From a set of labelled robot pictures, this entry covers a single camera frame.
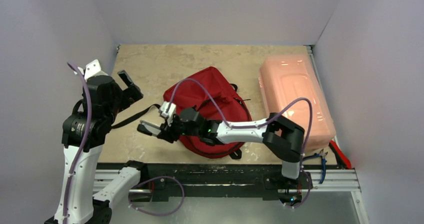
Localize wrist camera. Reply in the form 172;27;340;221
78;59;108;81
158;101;177;126

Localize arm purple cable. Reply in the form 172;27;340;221
165;78;314;209
61;61;185;224

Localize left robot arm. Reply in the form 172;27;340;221
46;70;144;224

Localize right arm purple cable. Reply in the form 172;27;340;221
165;78;314;209

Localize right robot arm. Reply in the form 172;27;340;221
154;108;305;188

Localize red handled tool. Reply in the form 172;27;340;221
329;140;353;170

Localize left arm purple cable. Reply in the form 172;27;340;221
61;61;185;224

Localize blue handled pliers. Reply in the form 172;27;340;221
301;150;329;185

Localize pink plastic storage box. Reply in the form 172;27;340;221
258;53;337;151

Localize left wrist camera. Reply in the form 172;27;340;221
78;59;108;81

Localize red backpack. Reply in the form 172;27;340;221
163;67;252;160

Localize silver black stapler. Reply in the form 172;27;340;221
136;120;161;137

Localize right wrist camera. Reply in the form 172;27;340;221
158;101;177;126

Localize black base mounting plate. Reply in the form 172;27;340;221
129;163;312;203

